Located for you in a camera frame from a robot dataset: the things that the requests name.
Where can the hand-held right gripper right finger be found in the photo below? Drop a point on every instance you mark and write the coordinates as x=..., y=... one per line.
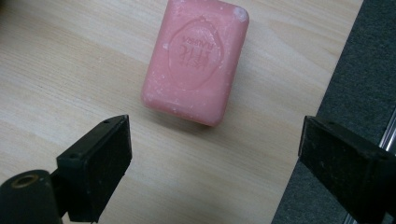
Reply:
x=342, y=165

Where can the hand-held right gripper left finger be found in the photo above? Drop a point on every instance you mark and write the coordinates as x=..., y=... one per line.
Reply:
x=93, y=169

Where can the pink soap bar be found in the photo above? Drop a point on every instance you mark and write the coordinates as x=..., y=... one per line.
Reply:
x=194, y=62

